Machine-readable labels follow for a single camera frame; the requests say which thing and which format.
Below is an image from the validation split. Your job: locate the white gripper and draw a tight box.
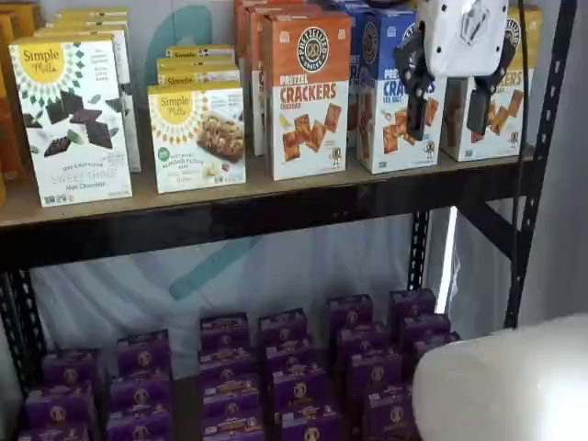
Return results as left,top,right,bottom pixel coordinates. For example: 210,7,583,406
393,0,516,141

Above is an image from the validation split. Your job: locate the yellow honey mustard crackers box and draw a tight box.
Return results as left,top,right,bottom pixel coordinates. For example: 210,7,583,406
439,4,544,164

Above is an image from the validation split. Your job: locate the blue sea salt crackers box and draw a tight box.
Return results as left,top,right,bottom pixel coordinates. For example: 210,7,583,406
356,7,446,175
321,0,420,149

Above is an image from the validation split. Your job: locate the orange cheddar crackers box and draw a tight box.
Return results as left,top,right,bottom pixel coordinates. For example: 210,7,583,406
243,3,328,158
232,0,296,85
262,10,354,182

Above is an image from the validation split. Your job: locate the purple snack box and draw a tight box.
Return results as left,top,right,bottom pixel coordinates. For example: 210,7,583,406
115,329,173,379
106,405,175,441
109,371,174,415
278,403,342,441
362,390,417,441
335,322,390,360
345,348,406,397
41,349,100,388
326,294,375,333
389,288,437,323
201,414,268,441
398,313,452,346
24,382,96,429
271,367,330,411
17,422,91,441
201,399,266,424
198,312,251,353
256,308,309,346
410,332,461,371
200,373,264,409
263,339,319,374
198,345,254,383

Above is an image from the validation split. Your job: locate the black metal shelf rack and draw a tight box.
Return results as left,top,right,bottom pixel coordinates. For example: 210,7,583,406
0,0,578,441

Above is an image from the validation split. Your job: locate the Simple Mills almond bar box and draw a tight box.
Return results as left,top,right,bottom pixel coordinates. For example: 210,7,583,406
165,43,237,62
156,56,242,89
146,84,247,195

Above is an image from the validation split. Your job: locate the wooden shelf board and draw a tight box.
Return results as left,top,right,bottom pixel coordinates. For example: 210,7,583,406
0,147,537,230

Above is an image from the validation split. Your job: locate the Simple Mills mint thins box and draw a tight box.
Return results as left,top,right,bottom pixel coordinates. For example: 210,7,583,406
56,6,130,22
44,17,130,32
32,26,142,175
7,32,135,209

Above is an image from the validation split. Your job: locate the white LED light strip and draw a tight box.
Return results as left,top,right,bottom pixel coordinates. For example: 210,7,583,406
433,206,460,316

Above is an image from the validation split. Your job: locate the white backdrop sheet teal logo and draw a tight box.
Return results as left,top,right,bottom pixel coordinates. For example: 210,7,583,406
27,0,463,364

